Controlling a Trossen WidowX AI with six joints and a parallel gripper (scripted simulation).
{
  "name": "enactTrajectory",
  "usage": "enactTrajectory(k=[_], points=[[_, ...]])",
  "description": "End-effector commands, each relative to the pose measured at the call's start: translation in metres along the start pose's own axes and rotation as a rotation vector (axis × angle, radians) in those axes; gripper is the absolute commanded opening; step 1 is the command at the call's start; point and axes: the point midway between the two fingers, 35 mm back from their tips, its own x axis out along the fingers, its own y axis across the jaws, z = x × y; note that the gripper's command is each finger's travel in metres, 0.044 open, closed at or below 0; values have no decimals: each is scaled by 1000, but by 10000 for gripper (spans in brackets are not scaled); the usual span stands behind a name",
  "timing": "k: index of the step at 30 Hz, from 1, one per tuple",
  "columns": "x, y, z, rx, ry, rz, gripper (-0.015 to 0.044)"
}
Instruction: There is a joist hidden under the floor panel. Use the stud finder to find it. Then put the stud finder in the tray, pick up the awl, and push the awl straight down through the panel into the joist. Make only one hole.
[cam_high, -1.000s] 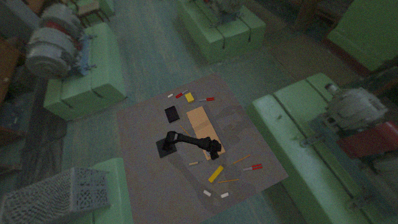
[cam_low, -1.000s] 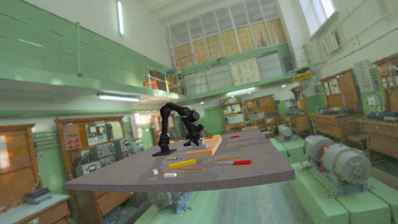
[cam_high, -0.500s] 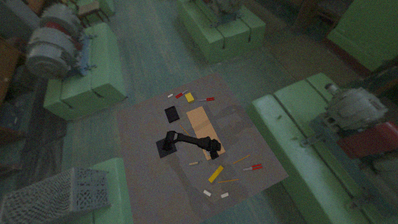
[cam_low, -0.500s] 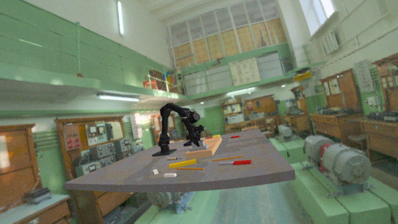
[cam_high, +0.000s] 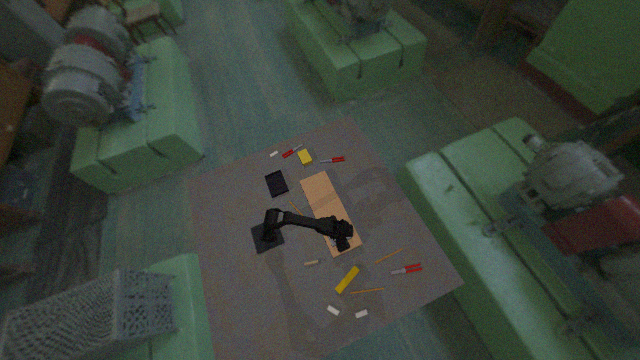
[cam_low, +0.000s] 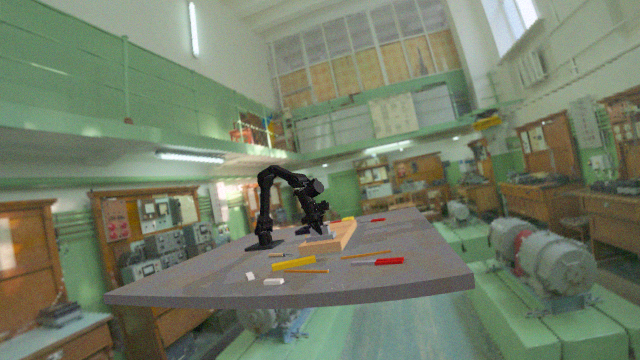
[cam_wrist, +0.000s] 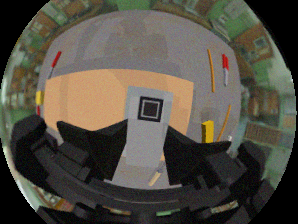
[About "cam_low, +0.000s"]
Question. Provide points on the tan floor panel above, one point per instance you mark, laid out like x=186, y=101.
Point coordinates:
x=344, y=231

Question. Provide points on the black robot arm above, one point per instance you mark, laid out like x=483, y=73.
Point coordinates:
x=265, y=179

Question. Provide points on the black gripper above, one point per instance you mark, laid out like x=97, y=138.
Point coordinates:
x=314, y=220

